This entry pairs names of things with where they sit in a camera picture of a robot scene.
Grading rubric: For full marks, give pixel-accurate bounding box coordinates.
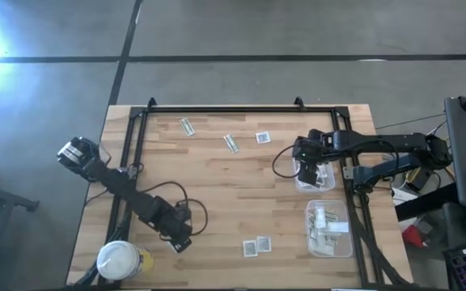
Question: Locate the yellow container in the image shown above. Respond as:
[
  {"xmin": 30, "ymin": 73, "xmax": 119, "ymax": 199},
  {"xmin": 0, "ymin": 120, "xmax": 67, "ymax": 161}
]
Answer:
[{"xmin": 138, "ymin": 249, "xmax": 155, "ymax": 272}]

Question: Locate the clear plastic container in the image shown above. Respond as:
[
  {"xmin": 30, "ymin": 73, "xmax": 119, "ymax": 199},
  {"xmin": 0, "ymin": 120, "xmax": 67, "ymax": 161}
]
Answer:
[
  {"xmin": 291, "ymin": 141, "xmax": 337, "ymax": 195},
  {"xmin": 303, "ymin": 199, "xmax": 354, "ymax": 259}
]

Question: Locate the black power box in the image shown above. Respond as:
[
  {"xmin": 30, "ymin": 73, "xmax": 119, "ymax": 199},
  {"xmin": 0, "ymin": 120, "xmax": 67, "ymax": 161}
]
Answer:
[{"xmin": 409, "ymin": 169, "xmax": 432, "ymax": 193}]

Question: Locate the black beam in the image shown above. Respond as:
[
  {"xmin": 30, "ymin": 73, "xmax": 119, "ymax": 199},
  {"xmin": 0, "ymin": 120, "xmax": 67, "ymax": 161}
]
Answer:
[{"xmin": 394, "ymin": 181, "xmax": 460, "ymax": 222}]

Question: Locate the red object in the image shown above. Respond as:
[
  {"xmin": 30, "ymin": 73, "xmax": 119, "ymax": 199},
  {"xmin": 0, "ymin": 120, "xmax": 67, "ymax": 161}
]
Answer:
[{"xmin": 401, "ymin": 225, "xmax": 425, "ymax": 249}]

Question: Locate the black metal stand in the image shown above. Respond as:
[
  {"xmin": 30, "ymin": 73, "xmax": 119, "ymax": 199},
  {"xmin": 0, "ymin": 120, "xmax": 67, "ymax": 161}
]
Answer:
[{"xmin": 0, "ymin": 160, "xmax": 40, "ymax": 291}]

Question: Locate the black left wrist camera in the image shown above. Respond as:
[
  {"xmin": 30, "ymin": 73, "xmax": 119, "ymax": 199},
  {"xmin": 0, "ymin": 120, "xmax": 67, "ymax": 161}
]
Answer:
[{"xmin": 175, "ymin": 200, "xmax": 193, "ymax": 219}]

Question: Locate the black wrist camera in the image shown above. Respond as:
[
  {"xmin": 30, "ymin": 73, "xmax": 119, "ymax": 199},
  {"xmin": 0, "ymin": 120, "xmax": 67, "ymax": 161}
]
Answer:
[
  {"xmin": 299, "ymin": 162, "xmax": 320, "ymax": 187},
  {"xmin": 175, "ymin": 200, "xmax": 193, "ymax": 219}
]

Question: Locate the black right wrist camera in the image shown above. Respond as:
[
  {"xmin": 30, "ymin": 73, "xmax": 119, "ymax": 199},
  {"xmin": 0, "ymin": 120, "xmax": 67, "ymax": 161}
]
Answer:
[{"xmin": 299, "ymin": 162, "xmax": 320, "ymax": 187}]

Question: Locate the black camera cable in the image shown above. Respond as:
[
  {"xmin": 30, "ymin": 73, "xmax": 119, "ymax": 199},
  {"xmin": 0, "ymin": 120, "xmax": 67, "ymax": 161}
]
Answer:
[{"xmin": 184, "ymin": 197, "xmax": 209, "ymax": 238}]

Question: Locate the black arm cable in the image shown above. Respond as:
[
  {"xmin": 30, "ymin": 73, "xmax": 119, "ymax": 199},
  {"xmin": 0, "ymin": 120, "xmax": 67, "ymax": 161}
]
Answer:
[
  {"xmin": 138, "ymin": 180, "xmax": 189, "ymax": 205},
  {"xmin": 272, "ymin": 144, "xmax": 301, "ymax": 179}
]

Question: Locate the black metal rig frame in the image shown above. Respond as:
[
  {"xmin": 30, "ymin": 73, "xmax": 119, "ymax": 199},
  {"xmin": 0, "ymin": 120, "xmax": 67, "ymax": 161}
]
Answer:
[{"xmin": 102, "ymin": 96, "xmax": 379, "ymax": 290}]

